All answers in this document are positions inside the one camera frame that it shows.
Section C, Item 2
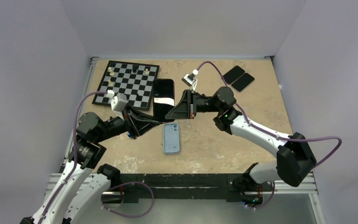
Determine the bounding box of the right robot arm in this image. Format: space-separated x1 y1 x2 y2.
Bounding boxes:
165 87 317 190

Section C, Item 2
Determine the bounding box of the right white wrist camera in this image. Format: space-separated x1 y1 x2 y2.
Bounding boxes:
182 69 199 91

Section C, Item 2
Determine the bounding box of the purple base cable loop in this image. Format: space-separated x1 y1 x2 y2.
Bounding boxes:
100 182 155 218

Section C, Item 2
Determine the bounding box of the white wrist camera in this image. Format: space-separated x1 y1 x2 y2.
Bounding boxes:
182 69 199 91
106 90 127 112

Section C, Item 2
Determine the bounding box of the black phone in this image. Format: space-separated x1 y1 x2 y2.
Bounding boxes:
223 65 245 85

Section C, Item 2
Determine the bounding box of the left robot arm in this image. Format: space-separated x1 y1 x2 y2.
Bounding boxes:
21 106 161 224

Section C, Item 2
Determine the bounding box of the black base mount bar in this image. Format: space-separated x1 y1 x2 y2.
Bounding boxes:
98 173 274 205

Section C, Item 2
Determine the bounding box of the black white chessboard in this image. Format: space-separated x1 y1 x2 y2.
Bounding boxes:
89 60 160 111

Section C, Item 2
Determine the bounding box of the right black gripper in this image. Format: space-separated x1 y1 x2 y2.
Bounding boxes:
165 90 222 120

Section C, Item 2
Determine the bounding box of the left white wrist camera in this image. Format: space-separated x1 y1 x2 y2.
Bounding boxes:
106 90 127 112

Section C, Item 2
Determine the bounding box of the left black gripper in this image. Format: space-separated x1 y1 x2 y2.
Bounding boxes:
95 102 159 142

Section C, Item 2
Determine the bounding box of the light blue phone case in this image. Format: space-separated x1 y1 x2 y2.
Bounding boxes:
163 123 180 154

